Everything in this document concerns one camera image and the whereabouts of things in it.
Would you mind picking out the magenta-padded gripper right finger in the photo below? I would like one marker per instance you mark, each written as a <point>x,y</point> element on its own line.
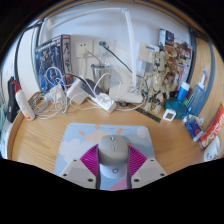
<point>148,170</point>

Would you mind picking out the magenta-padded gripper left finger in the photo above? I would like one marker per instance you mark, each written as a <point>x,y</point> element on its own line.
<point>78,171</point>

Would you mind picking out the white computer mouse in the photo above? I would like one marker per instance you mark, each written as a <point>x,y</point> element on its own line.
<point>113,153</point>

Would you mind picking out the pastel cloud print mouse pad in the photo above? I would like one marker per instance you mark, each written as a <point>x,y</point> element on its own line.
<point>73,143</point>

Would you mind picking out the black ruler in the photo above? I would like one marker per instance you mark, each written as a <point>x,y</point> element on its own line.
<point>146,115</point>

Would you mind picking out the small white square clock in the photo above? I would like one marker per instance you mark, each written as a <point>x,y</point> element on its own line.
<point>169,115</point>

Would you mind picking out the teal round container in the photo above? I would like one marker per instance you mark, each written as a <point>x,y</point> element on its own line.
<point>175,108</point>

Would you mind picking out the white power strip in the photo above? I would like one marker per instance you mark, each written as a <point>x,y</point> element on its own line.
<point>106,102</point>

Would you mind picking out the red chips can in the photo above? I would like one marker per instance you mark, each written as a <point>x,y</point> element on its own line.
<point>213,128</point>

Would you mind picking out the white desk lamp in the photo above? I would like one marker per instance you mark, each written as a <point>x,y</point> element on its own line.
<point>128,93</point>

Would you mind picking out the teal blanket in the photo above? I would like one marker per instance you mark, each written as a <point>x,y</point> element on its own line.
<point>2,133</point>

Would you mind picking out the white red-capped pump bottle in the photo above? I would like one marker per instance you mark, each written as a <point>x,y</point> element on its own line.
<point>25,105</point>

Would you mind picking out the blue spray bottle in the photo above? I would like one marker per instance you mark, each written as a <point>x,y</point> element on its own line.
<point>196,98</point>

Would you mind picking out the beige robot figure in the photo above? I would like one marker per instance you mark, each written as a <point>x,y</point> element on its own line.
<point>156,83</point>

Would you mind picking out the black bag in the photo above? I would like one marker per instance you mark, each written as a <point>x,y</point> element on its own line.
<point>11,103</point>

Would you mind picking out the metal cup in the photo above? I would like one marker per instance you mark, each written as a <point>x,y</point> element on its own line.
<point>101,78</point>

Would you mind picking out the blue robot print box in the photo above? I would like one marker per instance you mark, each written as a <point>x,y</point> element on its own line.
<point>50,60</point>

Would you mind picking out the colourful printed box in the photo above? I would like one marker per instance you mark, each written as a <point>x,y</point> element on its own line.
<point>176,50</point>

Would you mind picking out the white wall socket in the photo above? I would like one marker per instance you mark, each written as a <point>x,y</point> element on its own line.
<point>108,50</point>
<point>83,49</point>

